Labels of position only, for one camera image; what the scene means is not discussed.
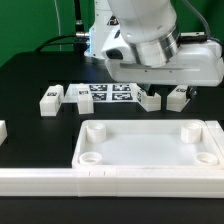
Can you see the white desk top tray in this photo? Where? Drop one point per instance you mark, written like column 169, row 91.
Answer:
column 147, row 144

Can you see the white marker base plate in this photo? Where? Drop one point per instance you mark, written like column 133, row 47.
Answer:
column 103, row 92

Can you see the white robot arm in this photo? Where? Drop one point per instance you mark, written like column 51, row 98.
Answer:
column 139, row 41

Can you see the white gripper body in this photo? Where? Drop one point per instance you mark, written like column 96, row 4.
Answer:
column 194, row 65

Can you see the white block left edge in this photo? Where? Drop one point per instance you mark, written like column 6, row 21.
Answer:
column 3, row 131

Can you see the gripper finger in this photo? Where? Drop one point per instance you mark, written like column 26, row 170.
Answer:
column 148, row 88
column 191, row 92

